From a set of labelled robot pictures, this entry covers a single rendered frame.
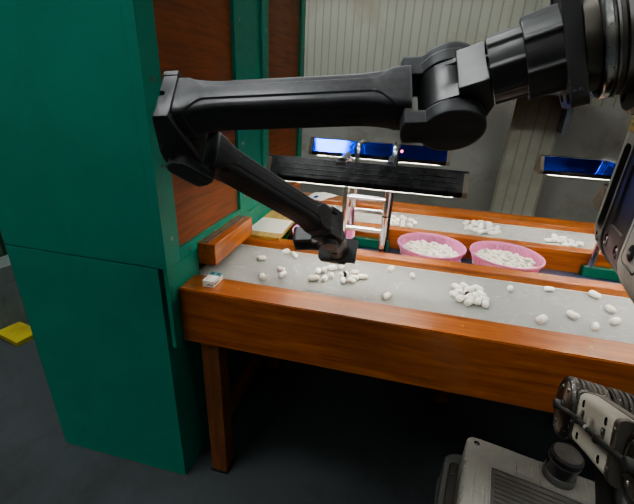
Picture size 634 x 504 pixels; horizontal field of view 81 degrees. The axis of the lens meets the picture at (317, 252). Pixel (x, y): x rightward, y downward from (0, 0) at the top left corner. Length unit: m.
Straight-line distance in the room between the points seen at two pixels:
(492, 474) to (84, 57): 1.37
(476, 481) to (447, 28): 3.03
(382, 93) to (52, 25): 0.83
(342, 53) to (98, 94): 2.80
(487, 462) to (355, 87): 0.95
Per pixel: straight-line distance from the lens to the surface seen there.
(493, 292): 1.33
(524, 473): 1.17
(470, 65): 0.48
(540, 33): 0.47
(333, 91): 0.49
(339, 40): 3.67
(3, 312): 2.68
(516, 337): 1.08
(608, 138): 3.44
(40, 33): 1.16
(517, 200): 3.19
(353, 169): 1.18
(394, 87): 0.49
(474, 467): 1.13
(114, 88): 1.04
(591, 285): 1.52
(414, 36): 3.48
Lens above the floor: 1.31
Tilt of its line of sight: 23 degrees down
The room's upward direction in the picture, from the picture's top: 3 degrees clockwise
